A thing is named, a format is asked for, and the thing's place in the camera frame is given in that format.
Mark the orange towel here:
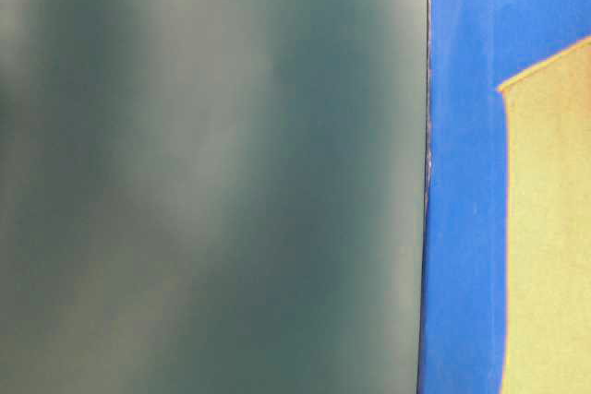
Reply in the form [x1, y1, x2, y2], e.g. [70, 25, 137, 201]
[500, 40, 590, 393]

